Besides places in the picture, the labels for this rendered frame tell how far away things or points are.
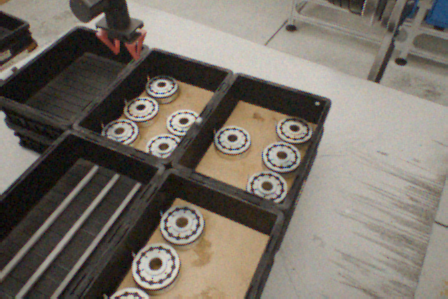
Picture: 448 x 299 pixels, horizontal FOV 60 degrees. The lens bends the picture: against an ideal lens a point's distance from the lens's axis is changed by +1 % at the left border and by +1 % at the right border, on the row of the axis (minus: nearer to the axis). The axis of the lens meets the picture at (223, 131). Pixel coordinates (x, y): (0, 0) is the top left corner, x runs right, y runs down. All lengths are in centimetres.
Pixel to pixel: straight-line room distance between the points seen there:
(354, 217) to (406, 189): 20
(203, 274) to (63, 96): 75
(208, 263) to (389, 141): 76
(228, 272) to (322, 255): 30
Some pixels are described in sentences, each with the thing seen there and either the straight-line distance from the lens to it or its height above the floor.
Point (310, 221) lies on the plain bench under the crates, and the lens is 114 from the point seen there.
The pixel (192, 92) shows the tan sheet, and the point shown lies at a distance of 127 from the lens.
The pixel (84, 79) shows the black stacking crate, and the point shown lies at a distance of 140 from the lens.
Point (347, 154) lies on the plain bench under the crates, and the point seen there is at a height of 70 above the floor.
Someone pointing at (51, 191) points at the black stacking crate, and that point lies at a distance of 111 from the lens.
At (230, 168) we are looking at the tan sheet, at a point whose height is 83.
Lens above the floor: 167
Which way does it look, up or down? 47 degrees down
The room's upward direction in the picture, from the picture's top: straight up
